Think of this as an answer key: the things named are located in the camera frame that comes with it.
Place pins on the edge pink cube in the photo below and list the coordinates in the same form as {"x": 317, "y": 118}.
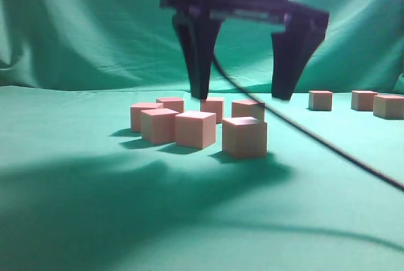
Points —
{"x": 247, "y": 108}

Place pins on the green cloth backdrop and cover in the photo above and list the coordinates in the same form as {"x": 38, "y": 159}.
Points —
{"x": 80, "y": 191}

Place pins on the column pink cube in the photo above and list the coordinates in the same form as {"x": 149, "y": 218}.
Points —
{"x": 363, "y": 100}
{"x": 158, "y": 125}
{"x": 388, "y": 106}
{"x": 244, "y": 137}
{"x": 320, "y": 100}
{"x": 173, "y": 103}
{"x": 135, "y": 113}

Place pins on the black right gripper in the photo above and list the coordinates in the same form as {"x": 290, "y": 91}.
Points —
{"x": 197, "y": 29}

